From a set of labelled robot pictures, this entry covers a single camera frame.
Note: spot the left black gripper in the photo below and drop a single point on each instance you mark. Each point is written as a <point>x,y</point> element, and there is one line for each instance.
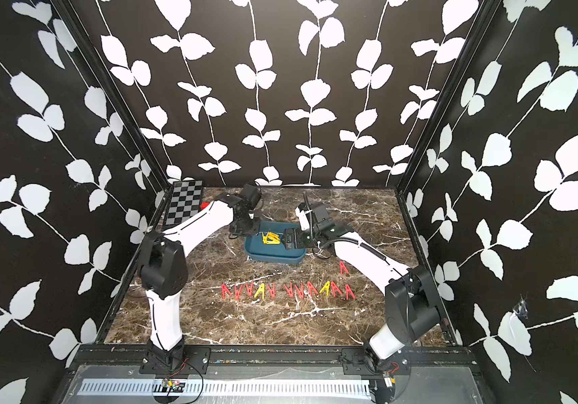
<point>235,231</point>

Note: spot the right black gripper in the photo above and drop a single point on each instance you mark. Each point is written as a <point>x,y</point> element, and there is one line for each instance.
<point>289,238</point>

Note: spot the teal plastic storage box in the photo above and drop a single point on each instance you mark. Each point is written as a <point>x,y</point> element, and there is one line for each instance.
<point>258,251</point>

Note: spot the red clothespin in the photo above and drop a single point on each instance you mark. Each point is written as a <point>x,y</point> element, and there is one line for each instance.
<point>348,293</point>
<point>289,290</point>
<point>238,291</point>
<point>225,291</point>
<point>344,271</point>
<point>249,288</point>
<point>271,290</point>
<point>335,290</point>
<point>311,289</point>
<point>299,291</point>

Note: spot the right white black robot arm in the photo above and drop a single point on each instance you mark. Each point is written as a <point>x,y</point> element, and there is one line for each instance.
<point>412,302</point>

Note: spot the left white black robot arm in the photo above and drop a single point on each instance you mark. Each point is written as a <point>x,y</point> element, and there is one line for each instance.
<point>162,261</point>

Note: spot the black white checkerboard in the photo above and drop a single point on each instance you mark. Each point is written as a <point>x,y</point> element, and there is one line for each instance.
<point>184,202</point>

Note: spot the small circuit board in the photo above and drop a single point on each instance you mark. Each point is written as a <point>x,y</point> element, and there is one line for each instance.
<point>170,386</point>

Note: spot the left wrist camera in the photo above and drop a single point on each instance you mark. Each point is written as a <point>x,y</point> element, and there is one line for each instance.
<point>251,194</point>

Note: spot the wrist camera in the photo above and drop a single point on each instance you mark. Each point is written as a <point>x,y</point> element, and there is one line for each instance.
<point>251,194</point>
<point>314,217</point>

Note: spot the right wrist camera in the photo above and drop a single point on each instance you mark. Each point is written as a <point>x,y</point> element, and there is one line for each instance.
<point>314,217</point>

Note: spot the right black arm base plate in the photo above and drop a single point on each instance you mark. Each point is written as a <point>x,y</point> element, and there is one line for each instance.
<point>365,362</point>

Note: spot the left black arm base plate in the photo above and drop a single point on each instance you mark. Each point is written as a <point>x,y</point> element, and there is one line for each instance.
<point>181,360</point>

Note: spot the white perforated rail strip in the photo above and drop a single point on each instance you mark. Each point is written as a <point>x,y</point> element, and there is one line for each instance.
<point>213,388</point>

